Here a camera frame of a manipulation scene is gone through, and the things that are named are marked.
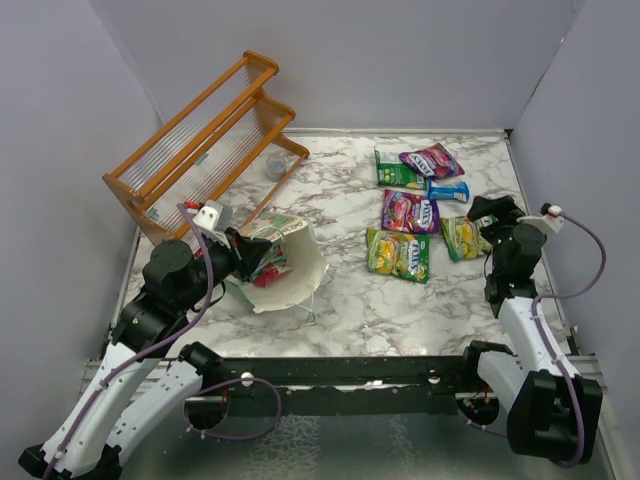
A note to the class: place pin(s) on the small clear plastic jar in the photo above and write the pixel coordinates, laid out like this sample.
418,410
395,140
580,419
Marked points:
276,167

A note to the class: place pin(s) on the purple berries candy bag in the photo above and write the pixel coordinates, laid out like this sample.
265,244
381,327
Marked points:
409,213

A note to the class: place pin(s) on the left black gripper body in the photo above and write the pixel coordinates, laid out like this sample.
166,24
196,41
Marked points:
222,260

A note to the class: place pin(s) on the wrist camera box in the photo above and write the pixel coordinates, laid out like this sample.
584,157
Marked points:
212,217
549,221

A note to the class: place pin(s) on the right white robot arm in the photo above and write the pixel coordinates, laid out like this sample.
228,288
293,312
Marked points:
552,409

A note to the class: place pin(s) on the green printed paper bag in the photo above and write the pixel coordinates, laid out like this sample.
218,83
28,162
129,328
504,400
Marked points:
304,265

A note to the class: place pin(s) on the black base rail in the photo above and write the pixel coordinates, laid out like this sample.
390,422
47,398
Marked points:
338,386

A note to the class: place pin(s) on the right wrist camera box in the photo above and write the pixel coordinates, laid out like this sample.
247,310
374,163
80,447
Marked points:
549,221

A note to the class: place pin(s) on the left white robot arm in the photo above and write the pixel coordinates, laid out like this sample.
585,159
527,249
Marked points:
110,420

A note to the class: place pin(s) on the orange wooden shelf rack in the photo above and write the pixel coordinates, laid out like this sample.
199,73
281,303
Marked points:
205,148

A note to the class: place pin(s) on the blue white snack packet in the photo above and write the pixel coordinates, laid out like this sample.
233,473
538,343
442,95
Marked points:
459,192

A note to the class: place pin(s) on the red snack packet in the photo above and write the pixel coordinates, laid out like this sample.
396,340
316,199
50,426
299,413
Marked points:
268,274

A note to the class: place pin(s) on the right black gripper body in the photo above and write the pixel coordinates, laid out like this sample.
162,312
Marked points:
497,234

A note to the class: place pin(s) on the purple pink candy bag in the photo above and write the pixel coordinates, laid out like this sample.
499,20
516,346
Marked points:
434,162

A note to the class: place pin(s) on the green lemon snack packet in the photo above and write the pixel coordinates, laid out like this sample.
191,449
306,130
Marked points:
463,238

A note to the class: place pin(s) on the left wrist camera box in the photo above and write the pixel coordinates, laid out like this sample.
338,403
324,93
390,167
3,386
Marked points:
212,217

